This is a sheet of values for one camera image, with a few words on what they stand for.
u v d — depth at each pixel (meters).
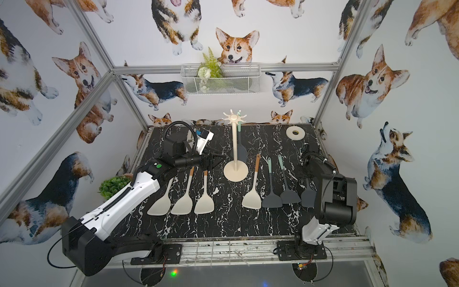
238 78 0.92
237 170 0.99
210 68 0.82
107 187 0.75
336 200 0.47
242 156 0.88
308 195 0.89
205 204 0.87
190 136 0.60
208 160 0.64
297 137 1.17
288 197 0.88
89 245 0.37
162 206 0.84
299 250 0.68
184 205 0.86
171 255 0.74
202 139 0.63
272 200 0.88
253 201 0.87
